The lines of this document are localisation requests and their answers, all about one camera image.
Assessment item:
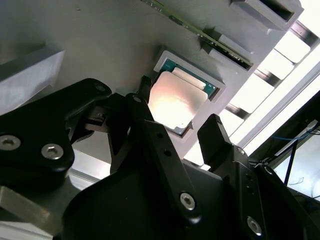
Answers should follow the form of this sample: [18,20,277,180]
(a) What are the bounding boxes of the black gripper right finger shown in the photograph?
[197,113,320,240]

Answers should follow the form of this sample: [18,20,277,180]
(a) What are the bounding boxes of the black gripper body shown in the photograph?
[61,149,251,240]

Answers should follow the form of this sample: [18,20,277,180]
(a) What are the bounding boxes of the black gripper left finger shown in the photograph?
[0,76,202,224]

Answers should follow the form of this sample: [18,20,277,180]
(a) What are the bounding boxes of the silver CPU chip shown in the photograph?
[147,59,216,133]

